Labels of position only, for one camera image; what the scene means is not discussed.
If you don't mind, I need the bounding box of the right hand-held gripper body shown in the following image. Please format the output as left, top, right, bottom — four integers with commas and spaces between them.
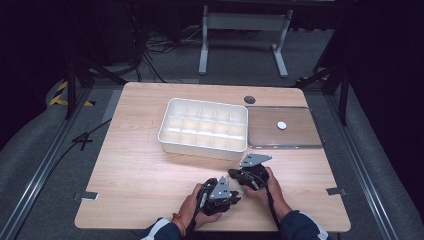
237, 152, 273, 192

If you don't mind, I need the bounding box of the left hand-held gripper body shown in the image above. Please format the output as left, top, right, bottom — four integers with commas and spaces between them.
198, 176, 234, 217

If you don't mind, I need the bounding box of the person's left hand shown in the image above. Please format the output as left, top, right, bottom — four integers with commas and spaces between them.
177, 182, 223, 231

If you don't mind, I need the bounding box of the person's right hand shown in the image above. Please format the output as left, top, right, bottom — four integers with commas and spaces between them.
241, 166, 293, 221

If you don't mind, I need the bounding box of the clear lid with white knob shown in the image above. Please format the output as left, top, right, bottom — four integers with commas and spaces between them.
246, 105, 324, 150

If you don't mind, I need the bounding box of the white compartment storage box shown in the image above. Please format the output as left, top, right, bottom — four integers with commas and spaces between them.
157, 97, 249, 162

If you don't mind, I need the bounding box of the grey tape tab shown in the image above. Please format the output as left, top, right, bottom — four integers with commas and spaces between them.
326, 187, 348, 197
73, 191, 100, 202

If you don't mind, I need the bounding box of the black metal stand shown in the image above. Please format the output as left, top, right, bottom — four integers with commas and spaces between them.
64, 54, 128, 121
292, 63, 352, 127

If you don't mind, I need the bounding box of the left hand-held gripper cable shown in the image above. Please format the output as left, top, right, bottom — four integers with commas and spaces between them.
185, 186, 209, 235

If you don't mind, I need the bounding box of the hand-held gripper cable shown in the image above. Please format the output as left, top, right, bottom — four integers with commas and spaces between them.
248, 171, 284, 232
185, 186, 209, 235

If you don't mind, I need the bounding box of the right hand-held gripper cable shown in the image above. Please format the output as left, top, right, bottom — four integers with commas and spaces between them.
248, 171, 284, 232

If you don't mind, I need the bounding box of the orange bracelet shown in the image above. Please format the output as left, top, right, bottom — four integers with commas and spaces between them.
171, 212, 188, 232

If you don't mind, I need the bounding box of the metal floor rail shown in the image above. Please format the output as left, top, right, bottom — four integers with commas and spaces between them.
323, 94, 400, 240
0, 87, 93, 240

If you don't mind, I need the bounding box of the black floor cable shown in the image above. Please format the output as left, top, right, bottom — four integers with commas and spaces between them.
13, 117, 113, 240

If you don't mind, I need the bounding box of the grey metal desk frame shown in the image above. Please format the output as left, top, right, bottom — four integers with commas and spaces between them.
197, 4, 295, 80

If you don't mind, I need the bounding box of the bundle of floor cables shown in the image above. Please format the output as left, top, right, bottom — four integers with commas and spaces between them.
131, 24, 203, 83

